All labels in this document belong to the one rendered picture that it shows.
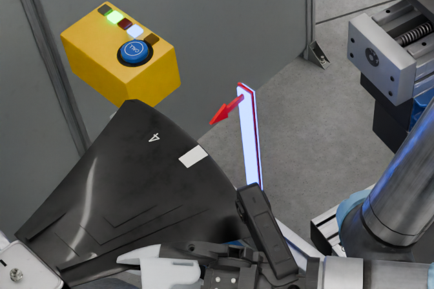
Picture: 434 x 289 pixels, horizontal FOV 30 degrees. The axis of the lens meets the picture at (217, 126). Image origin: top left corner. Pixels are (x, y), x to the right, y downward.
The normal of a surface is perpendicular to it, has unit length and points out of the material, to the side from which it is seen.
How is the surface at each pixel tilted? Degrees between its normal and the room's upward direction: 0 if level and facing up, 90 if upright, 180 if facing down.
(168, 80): 90
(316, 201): 0
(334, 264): 22
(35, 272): 8
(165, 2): 90
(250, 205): 7
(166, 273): 6
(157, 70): 90
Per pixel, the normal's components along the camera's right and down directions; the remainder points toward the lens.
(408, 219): -0.26, 0.68
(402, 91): 0.51, 0.65
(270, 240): -0.06, -0.52
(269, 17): 0.70, 0.51
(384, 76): -0.86, 0.44
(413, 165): -0.80, 0.29
